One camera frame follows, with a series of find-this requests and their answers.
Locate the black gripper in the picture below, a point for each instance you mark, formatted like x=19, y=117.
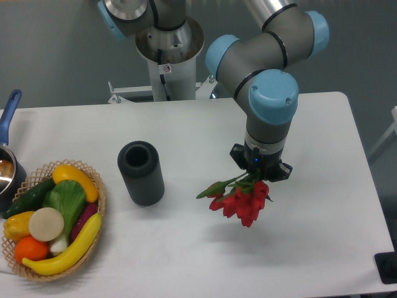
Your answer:
x=270, y=166

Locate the red tulip bouquet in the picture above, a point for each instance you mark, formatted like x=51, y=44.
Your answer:
x=243, y=196

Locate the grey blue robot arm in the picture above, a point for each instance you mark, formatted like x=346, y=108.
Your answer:
x=253, y=72

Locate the dark grey ribbed vase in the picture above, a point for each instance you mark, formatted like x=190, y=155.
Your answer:
x=140, y=168

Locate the black device at edge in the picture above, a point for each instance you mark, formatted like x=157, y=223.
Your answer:
x=386, y=266

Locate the purple sweet potato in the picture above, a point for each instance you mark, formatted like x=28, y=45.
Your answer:
x=89, y=210

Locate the green bok choy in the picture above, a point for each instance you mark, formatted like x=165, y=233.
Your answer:
x=67, y=197

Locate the yellow squash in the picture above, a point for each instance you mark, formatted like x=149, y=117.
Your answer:
x=69, y=172

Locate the woven wicker basket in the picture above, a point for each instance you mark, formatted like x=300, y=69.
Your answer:
x=38, y=176

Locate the beige round slice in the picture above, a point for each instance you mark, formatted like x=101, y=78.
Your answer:
x=46, y=224

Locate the yellow banana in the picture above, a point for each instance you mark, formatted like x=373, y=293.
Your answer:
x=72, y=254

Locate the green cucumber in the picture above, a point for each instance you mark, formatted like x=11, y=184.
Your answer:
x=30, y=200

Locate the orange fruit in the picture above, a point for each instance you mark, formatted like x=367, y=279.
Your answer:
x=31, y=249

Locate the yellow bell pepper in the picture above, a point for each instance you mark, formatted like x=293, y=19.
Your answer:
x=17, y=226

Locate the white frame at right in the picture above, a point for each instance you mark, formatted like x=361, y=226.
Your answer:
x=384, y=142

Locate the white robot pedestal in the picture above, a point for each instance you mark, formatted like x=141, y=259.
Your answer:
x=171, y=59

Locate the blue handled saucepan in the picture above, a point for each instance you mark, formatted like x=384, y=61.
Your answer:
x=12, y=172

